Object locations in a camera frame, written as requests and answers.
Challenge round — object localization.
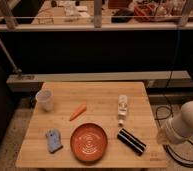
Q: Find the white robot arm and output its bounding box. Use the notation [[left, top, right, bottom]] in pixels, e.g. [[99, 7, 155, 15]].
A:
[[156, 101, 193, 145]]

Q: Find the small clear plastic bottle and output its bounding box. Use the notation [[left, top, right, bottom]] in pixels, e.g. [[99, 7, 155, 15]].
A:
[[118, 95, 128, 126]]

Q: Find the orange ribbed plate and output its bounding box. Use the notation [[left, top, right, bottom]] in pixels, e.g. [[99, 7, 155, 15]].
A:
[[70, 123, 108, 163]]

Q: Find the orange carrot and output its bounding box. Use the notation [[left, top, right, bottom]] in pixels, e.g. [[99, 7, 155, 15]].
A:
[[69, 104, 87, 121]]

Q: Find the blue sponge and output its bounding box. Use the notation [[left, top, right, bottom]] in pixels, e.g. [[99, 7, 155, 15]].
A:
[[46, 129, 63, 153]]

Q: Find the clear plastic cup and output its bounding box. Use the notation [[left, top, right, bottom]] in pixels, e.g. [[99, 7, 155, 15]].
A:
[[35, 90, 53, 112]]

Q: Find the grey low shelf ledge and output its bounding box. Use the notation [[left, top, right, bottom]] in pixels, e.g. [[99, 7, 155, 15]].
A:
[[7, 71, 193, 92]]

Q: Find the metal support pole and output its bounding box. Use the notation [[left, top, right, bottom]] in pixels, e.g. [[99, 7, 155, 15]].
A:
[[0, 38, 22, 77]]

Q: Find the black floor cable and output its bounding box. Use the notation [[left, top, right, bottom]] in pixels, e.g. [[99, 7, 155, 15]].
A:
[[154, 105, 193, 169]]

